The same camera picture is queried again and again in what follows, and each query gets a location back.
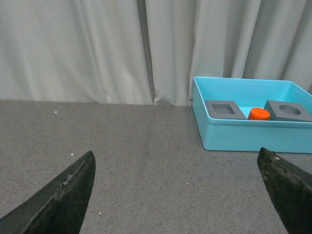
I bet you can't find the gray cube with square hole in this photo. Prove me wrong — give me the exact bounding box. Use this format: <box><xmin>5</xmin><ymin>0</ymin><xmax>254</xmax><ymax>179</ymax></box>
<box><xmin>204</xmin><ymin>100</ymin><xmax>247</xmax><ymax>120</ymax></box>

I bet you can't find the orange cylinder part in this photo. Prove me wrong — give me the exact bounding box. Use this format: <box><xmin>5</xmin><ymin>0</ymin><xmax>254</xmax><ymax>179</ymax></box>
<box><xmin>248</xmin><ymin>107</ymin><xmax>270</xmax><ymax>120</ymax></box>

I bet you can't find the gray cube with round hole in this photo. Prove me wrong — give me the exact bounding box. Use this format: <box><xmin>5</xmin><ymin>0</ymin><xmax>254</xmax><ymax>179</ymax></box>
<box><xmin>264</xmin><ymin>100</ymin><xmax>312</xmax><ymax>122</ymax></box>

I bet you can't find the light blue plastic box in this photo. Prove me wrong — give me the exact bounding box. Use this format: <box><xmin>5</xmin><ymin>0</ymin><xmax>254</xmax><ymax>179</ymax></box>
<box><xmin>193</xmin><ymin>77</ymin><xmax>312</xmax><ymax>154</ymax></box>

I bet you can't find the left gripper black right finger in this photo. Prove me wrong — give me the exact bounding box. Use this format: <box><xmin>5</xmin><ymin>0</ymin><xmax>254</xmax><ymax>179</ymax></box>
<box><xmin>257</xmin><ymin>147</ymin><xmax>312</xmax><ymax>234</ymax></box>

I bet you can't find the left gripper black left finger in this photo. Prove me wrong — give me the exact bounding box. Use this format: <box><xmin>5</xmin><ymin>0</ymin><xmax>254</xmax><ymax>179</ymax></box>
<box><xmin>0</xmin><ymin>151</ymin><xmax>96</xmax><ymax>234</ymax></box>

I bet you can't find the white pleated curtain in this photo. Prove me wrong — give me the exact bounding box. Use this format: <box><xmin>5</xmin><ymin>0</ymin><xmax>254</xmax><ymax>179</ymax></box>
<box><xmin>0</xmin><ymin>0</ymin><xmax>312</xmax><ymax>106</ymax></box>

